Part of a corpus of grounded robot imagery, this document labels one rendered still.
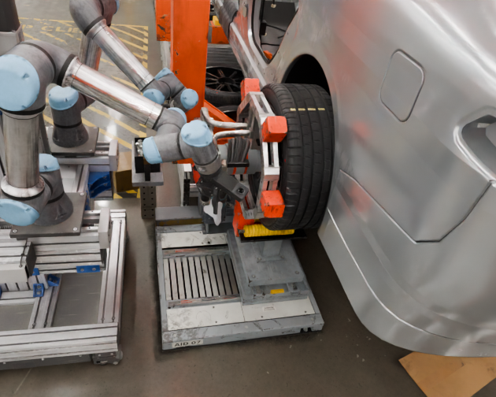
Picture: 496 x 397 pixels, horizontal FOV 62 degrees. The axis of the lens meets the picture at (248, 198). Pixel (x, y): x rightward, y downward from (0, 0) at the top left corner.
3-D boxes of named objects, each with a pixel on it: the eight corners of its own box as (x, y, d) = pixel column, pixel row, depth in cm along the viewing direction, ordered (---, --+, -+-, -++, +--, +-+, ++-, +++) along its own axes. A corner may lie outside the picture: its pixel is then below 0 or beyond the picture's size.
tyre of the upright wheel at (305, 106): (280, 157, 237) (312, 255, 196) (240, 158, 231) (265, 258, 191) (312, 54, 187) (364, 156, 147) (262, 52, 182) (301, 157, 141)
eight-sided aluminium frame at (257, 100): (265, 243, 183) (287, 139, 149) (250, 244, 181) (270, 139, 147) (241, 171, 223) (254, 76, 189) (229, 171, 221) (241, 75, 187)
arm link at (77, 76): (24, 56, 117) (179, 136, 133) (5, 71, 108) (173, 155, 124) (34, 20, 110) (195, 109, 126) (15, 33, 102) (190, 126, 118)
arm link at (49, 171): (69, 181, 147) (63, 150, 138) (54, 205, 136) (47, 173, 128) (35, 178, 146) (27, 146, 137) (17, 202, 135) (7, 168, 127)
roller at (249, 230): (297, 235, 203) (300, 228, 199) (239, 239, 196) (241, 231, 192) (294, 228, 207) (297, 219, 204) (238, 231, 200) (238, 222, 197)
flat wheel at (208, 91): (170, 94, 349) (170, 67, 334) (234, 83, 383) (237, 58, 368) (210, 131, 311) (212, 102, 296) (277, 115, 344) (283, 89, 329)
